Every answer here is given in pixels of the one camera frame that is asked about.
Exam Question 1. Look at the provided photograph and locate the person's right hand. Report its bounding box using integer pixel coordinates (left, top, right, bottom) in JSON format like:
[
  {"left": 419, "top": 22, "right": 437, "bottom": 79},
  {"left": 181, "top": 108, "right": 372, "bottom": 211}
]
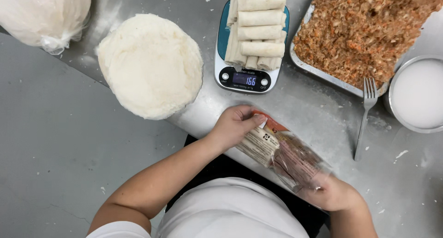
[{"left": 300, "top": 173, "right": 367, "bottom": 212}]

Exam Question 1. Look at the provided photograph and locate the person's left hand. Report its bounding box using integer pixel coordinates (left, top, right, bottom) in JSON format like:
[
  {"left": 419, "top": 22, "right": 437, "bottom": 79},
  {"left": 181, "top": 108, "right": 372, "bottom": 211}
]
[{"left": 210, "top": 105, "right": 268, "bottom": 149}]

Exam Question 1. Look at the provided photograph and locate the clear printed plastic packaging bag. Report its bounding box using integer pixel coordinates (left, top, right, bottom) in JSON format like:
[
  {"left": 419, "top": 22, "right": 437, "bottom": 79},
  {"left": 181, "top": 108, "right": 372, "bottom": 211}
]
[{"left": 235, "top": 109, "right": 333, "bottom": 193}]

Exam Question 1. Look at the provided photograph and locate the white digital kitchen scale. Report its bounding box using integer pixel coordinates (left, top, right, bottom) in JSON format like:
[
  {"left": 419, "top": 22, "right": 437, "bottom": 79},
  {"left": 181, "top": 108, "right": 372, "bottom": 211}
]
[{"left": 214, "top": 0, "right": 290, "bottom": 94}]

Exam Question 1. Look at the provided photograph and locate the person's black apron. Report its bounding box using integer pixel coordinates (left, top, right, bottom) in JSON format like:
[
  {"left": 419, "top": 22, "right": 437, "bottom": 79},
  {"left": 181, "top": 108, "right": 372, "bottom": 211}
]
[{"left": 165, "top": 134, "right": 329, "bottom": 238}]

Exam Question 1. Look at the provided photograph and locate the silver metal fork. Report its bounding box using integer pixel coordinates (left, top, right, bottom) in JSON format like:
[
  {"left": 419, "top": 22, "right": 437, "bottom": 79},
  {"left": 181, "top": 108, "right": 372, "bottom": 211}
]
[{"left": 353, "top": 77, "right": 378, "bottom": 162}]

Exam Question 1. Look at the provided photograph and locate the person's white shirt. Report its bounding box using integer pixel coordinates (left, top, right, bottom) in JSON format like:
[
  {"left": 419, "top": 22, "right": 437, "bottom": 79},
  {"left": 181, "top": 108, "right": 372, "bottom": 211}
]
[{"left": 85, "top": 177, "right": 310, "bottom": 238}]

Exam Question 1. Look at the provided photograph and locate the pile of rolled spring rolls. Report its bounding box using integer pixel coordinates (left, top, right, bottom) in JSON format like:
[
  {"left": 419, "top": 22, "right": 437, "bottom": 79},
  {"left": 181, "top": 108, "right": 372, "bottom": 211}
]
[{"left": 224, "top": 0, "right": 288, "bottom": 71}]

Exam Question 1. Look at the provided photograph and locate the stack of round white wrappers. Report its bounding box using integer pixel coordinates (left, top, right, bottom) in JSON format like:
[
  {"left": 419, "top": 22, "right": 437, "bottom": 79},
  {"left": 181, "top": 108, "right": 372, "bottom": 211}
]
[{"left": 97, "top": 13, "right": 204, "bottom": 120}]

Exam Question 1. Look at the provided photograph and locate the metal bowl of white liquid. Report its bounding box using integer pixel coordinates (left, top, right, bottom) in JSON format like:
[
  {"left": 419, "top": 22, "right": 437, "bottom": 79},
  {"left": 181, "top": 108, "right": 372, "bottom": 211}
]
[{"left": 383, "top": 55, "right": 443, "bottom": 134}]

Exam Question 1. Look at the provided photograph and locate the metal tray of minced filling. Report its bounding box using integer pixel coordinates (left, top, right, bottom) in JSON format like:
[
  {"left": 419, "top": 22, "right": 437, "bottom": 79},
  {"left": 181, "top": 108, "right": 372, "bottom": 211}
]
[{"left": 290, "top": 0, "right": 443, "bottom": 98}]

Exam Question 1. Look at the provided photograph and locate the white plastic bag of wrappers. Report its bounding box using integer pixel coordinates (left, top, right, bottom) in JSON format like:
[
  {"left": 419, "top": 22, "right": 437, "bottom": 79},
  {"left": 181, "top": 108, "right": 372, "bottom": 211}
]
[{"left": 0, "top": 0, "right": 92, "bottom": 55}]

